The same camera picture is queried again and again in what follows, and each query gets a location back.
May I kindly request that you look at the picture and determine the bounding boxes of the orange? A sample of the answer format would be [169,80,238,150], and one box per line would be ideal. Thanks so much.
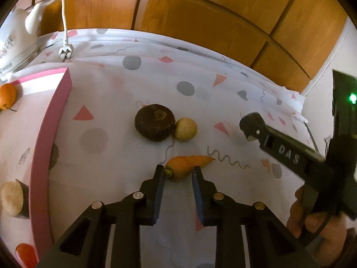
[0,83,17,111]

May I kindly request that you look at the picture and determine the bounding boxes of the small yellow-brown round fruit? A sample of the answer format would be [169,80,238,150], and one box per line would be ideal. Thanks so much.
[174,118,198,142]

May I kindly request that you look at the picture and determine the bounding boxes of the wooden cabinet doors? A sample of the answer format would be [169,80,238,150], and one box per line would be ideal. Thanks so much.
[14,0,350,96]

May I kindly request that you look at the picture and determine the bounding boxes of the white patterned tablecloth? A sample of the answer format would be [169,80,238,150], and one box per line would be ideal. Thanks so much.
[0,28,320,268]

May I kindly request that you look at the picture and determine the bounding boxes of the whole black radish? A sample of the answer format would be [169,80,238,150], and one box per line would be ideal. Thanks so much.
[134,104,176,142]

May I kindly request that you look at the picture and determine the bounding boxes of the pink shallow tray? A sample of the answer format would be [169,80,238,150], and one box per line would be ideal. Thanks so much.
[0,68,73,268]

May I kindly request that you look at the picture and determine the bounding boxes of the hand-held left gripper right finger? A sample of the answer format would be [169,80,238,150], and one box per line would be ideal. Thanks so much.
[192,165,321,268]

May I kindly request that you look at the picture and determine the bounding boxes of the white ceramic electric kettle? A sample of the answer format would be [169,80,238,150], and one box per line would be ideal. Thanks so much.
[0,1,43,75]

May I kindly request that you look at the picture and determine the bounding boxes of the white kettle cord with plug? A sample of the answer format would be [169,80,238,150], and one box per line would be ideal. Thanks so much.
[57,0,75,61]

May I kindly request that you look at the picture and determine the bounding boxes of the person's right hand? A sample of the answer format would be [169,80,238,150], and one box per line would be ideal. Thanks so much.
[287,186,348,260]

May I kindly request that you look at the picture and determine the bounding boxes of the halved black radish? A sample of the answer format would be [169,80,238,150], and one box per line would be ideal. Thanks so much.
[0,180,30,219]

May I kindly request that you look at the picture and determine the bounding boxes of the orange carrot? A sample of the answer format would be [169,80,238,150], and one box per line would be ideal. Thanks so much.
[164,155,216,181]

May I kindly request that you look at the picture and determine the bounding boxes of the small red tomato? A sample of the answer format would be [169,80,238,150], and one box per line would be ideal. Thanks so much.
[15,243,38,268]

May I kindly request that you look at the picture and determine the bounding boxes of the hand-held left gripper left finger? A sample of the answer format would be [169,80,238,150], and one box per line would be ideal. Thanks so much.
[36,165,166,268]

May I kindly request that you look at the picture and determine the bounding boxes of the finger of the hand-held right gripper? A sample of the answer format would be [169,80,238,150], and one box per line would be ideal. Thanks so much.
[239,112,327,181]

